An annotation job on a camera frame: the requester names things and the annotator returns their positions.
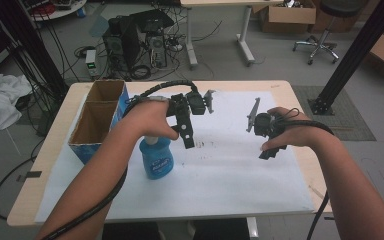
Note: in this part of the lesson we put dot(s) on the black metal post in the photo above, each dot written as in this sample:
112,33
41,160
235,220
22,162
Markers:
356,53

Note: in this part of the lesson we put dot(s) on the person's dark trousers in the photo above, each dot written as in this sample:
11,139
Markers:
173,230

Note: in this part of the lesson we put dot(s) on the blue cardboard box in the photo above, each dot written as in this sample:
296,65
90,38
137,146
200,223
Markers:
96,116

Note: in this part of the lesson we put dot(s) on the white cloth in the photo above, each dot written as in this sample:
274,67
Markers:
0,100

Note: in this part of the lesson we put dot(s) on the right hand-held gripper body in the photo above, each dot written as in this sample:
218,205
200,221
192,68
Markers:
263,124

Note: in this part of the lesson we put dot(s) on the white power supply box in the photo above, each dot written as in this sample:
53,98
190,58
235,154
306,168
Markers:
91,63

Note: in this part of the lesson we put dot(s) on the white-legged desk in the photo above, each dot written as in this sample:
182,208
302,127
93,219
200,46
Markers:
245,36

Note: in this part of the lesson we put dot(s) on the blue bottle with white cap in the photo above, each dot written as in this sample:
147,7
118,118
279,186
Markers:
156,160

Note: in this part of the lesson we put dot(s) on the black computer tower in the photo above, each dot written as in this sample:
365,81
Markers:
121,43

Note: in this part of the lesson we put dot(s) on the person's left hand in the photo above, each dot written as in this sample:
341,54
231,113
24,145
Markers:
150,118

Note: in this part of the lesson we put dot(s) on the person's right hand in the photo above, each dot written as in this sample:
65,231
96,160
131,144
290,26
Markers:
296,131

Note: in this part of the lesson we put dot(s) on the open brown cardboard box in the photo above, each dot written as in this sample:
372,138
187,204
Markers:
290,15

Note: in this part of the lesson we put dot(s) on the white table leg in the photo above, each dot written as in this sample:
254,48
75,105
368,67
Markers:
252,228

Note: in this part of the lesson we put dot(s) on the black tape strip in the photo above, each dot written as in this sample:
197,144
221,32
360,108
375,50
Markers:
30,175

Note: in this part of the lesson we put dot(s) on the grey computer tower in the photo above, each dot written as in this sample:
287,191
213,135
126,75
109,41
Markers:
157,50

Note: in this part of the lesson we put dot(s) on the dark floor mat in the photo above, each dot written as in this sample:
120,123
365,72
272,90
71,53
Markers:
350,123

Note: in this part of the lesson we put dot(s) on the round white table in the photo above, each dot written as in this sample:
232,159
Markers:
61,11

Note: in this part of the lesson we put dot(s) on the office chair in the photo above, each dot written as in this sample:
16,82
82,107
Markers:
323,43

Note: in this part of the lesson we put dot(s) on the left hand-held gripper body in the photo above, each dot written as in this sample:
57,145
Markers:
196,102

